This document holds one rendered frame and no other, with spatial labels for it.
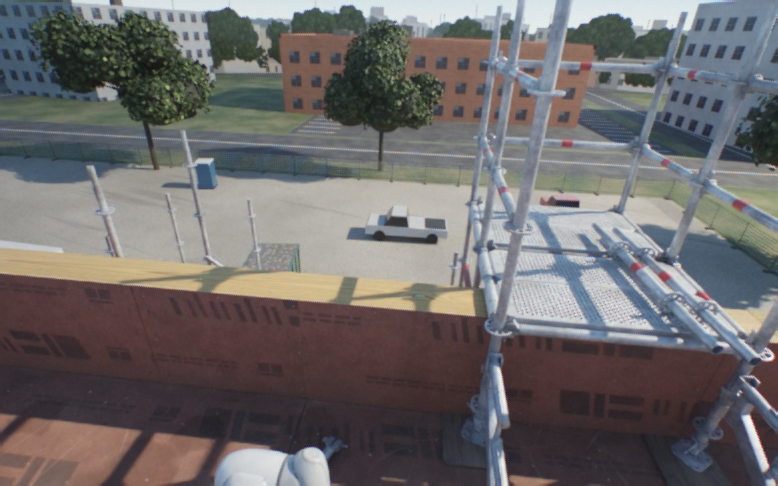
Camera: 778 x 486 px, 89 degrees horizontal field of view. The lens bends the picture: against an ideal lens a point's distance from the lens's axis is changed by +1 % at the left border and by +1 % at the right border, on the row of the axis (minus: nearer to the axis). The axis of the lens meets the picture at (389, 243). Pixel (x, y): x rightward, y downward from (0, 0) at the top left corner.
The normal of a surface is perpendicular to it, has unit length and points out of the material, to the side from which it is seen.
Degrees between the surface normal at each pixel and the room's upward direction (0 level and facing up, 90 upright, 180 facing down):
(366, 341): 90
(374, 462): 0
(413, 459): 0
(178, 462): 0
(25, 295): 90
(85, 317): 90
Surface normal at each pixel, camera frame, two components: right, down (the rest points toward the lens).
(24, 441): 0.03, -0.88
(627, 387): -0.11, 0.46
